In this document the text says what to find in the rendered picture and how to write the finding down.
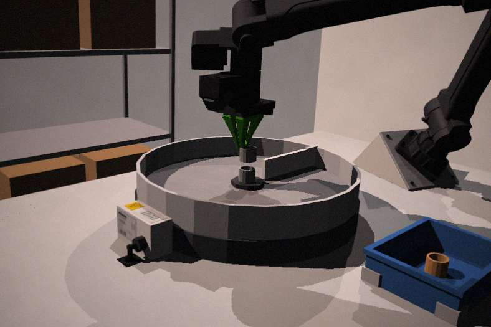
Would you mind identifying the bronze bushing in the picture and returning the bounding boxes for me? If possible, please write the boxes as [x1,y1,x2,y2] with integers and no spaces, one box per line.
[424,252,449,278]

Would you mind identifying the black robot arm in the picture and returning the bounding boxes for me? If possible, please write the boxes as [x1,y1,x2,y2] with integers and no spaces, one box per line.
[191,0,491,182]

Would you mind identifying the blue crate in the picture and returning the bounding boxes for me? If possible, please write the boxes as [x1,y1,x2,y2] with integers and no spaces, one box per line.
[361,217,491,326]

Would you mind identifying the grey metal bushing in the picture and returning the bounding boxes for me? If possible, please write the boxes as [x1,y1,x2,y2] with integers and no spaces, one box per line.
[239,146,256,163]
[239,166,255,184]

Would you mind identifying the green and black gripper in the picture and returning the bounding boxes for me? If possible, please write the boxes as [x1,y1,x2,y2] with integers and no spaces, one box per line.
[215,85,275,151]

